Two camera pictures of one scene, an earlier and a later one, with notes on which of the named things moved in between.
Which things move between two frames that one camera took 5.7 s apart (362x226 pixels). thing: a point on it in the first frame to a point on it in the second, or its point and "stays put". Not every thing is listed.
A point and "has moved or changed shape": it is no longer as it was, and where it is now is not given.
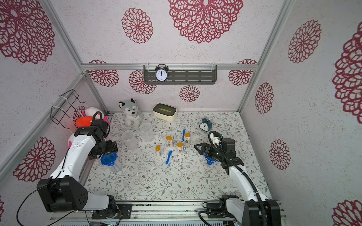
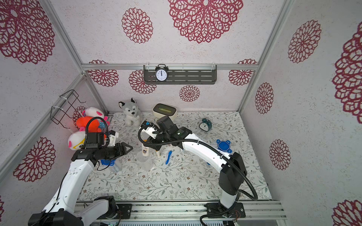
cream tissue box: x=164 y=111 stays put
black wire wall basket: x=64 y=106 stays put
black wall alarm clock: x=161 y=73 stays put
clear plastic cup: x=130 y=140 to x=145 y=163
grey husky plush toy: x=133 y=116 stays put
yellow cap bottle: x=169 y=139 has moved or changed shape
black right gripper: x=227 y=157 to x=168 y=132
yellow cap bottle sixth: x=158 y=153 stays put
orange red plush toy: x=84 y=121 stays put
